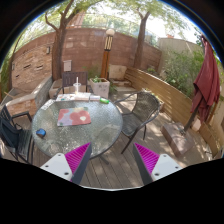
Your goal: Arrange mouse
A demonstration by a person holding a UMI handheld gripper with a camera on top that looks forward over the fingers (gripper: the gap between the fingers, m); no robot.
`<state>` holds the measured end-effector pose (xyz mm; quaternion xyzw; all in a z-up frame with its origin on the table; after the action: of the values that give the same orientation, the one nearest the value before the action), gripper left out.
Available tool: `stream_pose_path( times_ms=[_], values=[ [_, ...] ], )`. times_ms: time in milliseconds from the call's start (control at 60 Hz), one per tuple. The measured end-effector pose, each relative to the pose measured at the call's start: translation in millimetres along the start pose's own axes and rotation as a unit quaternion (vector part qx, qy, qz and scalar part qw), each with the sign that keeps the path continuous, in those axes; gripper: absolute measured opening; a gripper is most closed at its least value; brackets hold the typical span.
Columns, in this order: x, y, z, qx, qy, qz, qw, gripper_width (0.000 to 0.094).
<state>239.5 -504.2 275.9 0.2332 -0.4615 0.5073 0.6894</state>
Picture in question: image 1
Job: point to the right tree trunk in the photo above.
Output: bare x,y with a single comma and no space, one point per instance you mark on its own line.
141,37

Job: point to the white book on table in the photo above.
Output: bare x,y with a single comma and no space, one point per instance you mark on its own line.
82,96

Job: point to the round glass patio table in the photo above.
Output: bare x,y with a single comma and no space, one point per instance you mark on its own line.
102,132

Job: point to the clear plastic cup with straw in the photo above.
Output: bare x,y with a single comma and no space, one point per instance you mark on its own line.
77,86

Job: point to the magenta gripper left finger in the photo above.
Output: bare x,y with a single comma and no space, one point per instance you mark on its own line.
70,166

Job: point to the tree trunk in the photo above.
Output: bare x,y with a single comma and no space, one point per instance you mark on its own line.
141,37
67,12

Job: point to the black patio chair left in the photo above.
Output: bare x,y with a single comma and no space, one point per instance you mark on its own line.
17,140

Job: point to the green bottle lying down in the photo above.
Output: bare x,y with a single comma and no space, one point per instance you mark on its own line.
102,100

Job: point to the square white planter box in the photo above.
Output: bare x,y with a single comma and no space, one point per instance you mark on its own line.
100,86

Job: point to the colourful paper sheet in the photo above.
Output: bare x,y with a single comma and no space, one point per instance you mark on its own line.
65,97

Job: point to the floral pink mouse pad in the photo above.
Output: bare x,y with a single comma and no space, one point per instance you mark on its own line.
73,117

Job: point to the left tree trunk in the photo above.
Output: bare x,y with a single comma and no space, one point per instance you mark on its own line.
67,12

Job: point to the blue computer mouse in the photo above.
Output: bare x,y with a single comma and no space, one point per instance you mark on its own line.
41,133

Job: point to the closed red patio umbrella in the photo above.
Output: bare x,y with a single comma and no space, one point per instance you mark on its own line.
206,84

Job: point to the concrete umbrella base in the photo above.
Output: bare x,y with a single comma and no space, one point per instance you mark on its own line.
179,142

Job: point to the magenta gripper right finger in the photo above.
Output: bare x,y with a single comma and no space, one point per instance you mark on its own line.
153,166

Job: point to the dark chair behind table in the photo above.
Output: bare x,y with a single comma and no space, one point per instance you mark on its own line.
68,81

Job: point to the wooden slat fence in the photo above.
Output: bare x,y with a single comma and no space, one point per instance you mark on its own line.
176,104

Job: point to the wicker patio chair right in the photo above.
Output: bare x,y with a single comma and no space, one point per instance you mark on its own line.
145,110

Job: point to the garden lamp post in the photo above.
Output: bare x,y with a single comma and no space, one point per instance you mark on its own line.
107,48

